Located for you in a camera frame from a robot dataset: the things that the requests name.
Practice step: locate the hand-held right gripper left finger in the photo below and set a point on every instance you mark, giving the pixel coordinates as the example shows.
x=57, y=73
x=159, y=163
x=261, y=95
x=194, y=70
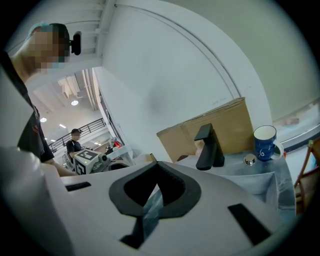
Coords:
x=95, y=212

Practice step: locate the brown cardboard sheet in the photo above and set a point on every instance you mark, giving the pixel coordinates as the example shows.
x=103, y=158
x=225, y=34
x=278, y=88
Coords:
x=230, y=125

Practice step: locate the teal headband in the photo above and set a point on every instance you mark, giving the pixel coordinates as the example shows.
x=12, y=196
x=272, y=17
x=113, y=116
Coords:
x=37, y=26

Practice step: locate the chrome drain knob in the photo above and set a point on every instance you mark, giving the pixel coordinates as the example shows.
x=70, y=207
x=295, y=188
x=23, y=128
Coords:
x=250, y=159

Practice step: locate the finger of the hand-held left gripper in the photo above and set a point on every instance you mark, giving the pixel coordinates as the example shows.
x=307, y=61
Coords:
x=128, y=167

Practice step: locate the person's head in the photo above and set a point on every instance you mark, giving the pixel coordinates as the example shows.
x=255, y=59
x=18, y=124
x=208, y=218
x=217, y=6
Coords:
x=42, y=55

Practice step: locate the person's left forearm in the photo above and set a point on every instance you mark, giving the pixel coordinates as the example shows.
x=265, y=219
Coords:
x=60, y=170

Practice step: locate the black head-mounted camera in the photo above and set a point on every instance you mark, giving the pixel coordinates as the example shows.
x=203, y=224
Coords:
x=76, y=42

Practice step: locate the blue patterned mug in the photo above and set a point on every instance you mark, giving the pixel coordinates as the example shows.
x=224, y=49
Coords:
x=265, y=147

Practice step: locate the black metal railing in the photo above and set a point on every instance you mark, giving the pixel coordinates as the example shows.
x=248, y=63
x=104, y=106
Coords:
x=85, y=128

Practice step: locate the person's black shirt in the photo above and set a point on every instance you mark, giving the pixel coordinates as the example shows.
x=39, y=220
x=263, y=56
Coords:
x=32, y=135

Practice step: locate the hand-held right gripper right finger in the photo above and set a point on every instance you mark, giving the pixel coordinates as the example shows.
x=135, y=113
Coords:
x=200, y=232

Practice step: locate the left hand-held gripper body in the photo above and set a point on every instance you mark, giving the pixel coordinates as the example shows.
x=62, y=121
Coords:
x=86, y=162

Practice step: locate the black faucet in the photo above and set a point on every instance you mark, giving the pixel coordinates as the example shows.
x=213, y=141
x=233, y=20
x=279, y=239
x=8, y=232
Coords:
x=210, y=150

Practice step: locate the clear plastic storage tub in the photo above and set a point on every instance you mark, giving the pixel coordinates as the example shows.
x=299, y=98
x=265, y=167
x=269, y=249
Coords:
x=235, y=168

